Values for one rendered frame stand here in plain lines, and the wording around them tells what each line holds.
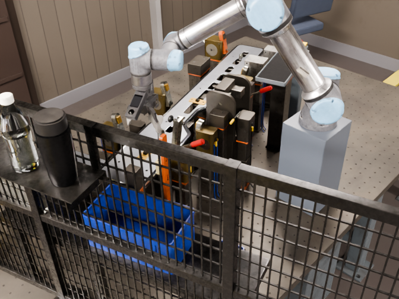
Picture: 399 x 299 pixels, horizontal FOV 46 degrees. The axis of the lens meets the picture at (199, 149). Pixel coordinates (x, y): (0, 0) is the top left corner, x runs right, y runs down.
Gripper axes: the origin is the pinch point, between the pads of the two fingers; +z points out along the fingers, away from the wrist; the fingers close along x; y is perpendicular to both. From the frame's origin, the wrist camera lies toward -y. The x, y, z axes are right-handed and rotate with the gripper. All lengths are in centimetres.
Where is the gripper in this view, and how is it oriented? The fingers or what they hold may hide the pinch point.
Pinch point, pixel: (143, 130)
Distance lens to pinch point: 186.7
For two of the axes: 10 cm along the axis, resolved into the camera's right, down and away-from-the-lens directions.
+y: 4.5, -5.3, 7.2
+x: -8.9, -2.5, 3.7
